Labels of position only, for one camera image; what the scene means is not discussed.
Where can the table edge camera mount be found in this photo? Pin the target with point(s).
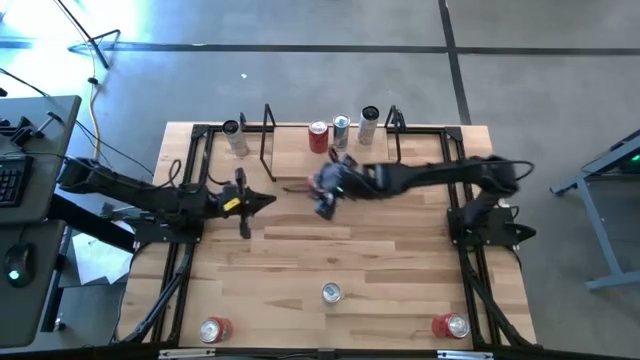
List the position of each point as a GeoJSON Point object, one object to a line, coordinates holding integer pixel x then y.
{"type": "Point", "coordinates": [326, 354]}

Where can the black computer mouse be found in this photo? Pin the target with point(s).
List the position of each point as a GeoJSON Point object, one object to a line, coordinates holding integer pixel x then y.
{"type": "Point", "coordinates": [22, 260]}

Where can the black metal shelf bracket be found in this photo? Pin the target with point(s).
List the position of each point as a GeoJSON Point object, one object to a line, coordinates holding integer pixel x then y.
{"type": "Point", "coordinates": [262, 150]}
{"type": "Point", "coordinates": [399, 145]}

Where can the black keyboard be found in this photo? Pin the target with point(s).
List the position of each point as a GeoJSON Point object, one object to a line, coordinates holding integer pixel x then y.
{"type": "Point", "coordinates": [12, 180]}

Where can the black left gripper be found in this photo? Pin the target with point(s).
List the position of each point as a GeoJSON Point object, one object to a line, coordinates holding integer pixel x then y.
{"type": "Point", "coordinates": [227, 202]}

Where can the tall white can black lid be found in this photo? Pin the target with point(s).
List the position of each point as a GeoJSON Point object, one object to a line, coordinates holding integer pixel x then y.
{"type": "Point", "coordinates": [367, 132]}
{"type": "Point", "coordinates": [239, 145]}

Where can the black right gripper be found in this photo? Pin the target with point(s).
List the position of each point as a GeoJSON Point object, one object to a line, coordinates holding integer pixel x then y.
{"type": "Point", "coordinates": [357, 182]}

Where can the white paper sheet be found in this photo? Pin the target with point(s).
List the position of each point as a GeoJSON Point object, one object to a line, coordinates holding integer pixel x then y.
{"type": "Point", "coordinates": [100, 265]}

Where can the dark box green light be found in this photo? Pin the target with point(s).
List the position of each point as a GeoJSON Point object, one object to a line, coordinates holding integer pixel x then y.
{"type": "Point", "coordinates": [630, 150]}

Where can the blue metal table frame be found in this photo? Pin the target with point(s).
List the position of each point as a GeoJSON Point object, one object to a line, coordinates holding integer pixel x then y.
{"type": "Point", "coordinates": [612, 280]}

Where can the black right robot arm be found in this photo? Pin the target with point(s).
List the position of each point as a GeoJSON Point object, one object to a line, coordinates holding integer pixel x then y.
{"type": "Point", "coordinates": [440, 175]}

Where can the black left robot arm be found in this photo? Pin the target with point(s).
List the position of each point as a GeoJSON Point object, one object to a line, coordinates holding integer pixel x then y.
{"type": "Point", "coordinates": [125, 190]}

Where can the blue energy drink can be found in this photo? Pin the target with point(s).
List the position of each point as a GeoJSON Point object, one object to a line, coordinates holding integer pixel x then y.
{"type": "Point", "coordinates": [341, 135]}

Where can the red cola can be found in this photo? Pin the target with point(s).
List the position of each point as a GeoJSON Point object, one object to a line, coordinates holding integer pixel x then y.
{"type": "Point", "coordinates": [318, 140]}

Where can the black aluminium rig frame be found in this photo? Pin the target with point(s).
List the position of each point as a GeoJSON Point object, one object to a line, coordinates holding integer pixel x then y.
{"type": "Point", "coordinates": [200, 131]}

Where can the black floor stand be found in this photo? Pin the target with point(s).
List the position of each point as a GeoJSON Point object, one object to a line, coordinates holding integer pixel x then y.
{"type": "Point", "coordinates": [88, 38]}

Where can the grey desk top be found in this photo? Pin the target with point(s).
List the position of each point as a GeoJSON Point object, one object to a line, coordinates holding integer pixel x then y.
{"type": "Point", "coordinates": [25, 315]}
{"type": "Point", "coordinates": [50, 170]}

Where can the yellow tape label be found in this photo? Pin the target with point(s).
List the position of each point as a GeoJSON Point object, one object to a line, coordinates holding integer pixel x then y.
{"type": "Point", "coordinates": [232, 204]}

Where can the silver metal bracket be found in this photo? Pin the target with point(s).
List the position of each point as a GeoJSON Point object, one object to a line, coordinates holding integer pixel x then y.
{"type": "Point", "coordinates": [465, 355]}
{"type": "Point", "coordinates": [185, 354]}

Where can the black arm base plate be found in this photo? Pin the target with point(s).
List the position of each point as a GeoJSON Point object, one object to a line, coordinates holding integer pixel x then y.
{"type": "Point", "coordinates": [505, 231]}
{"type": "Point", "coordinates": [160, 236]}

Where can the slim silver blue can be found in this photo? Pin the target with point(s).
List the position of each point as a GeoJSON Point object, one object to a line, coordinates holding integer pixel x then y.
{"type": "Point", "coordinates": [331, 293]}

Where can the black desk clamp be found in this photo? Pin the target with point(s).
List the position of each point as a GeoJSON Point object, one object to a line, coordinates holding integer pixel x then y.
{"type": "Point", "coordinates": [25, 134]}

